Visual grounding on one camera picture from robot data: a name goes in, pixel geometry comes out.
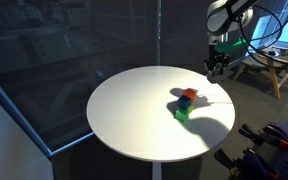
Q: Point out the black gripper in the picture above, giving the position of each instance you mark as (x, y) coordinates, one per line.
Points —
(217, 62)

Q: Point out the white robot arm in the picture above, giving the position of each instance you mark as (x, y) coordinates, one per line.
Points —
(224, 16)

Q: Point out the orange cube block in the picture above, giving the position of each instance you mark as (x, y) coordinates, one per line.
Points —
(190, 93)

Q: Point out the yellow-green cube block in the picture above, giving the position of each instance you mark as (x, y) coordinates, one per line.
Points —
(191, 108)

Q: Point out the blue cube block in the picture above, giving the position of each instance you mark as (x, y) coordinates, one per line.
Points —
(184, 102)

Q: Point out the green cube block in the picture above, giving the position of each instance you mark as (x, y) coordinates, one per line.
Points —
(181, 114)

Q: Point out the wooden lounge chair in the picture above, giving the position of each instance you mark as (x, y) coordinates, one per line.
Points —
(274, 60)

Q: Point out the round white table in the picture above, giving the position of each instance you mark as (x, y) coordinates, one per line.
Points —
(133, 113)

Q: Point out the black orange-tipped clamp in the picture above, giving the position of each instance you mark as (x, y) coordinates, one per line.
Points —
(272, 134)

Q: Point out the black blue spring clamp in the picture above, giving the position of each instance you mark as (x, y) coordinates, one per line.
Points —
(250, 167)

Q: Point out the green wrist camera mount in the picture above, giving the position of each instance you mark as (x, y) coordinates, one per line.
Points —
(230, 45)

